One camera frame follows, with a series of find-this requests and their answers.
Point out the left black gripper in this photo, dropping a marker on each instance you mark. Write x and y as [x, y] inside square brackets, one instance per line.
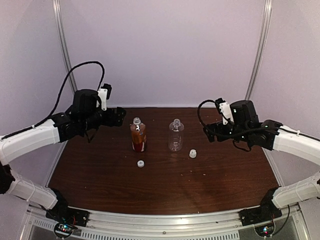
[110, 121]

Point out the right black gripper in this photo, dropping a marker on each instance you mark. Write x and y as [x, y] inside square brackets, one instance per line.
[217, 125]

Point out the amber tea bottle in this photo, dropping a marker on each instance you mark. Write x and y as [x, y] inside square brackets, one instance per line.
[138, 135]

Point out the white flip bottle cap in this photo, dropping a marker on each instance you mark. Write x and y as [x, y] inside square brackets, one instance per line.
[192, 153]

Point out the clear plastic bottle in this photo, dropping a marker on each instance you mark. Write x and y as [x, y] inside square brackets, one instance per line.
[176, 133]

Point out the white tea bottle cap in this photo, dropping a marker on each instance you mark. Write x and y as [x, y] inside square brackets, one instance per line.
[140, 163]

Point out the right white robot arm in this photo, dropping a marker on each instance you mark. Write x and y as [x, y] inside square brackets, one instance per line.
[240, 123]

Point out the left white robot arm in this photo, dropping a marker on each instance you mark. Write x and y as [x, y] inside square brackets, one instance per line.
[88, 111]

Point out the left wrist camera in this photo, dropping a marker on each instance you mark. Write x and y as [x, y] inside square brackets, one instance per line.
[104, 93]

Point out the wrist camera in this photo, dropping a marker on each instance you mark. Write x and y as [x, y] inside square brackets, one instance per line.
[224, 110]
[104, 93]

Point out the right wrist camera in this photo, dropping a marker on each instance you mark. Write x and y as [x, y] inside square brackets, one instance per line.
[224, 110]

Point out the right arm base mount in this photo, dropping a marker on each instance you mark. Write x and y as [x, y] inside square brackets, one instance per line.
[262, 218]

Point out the right aluminium frame post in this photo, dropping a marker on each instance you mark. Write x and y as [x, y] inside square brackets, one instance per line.
[264, 31]

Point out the aluminium frame post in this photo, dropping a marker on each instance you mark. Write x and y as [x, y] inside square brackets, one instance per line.
[61, 34]
[264, 31]

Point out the front aluminium rail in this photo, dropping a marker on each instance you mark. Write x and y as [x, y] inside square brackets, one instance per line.
[223, 225]

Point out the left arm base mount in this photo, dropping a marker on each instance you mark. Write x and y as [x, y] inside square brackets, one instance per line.
[67, 219]

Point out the left aluminium frame post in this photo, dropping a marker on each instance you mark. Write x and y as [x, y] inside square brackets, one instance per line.
[61, 34]

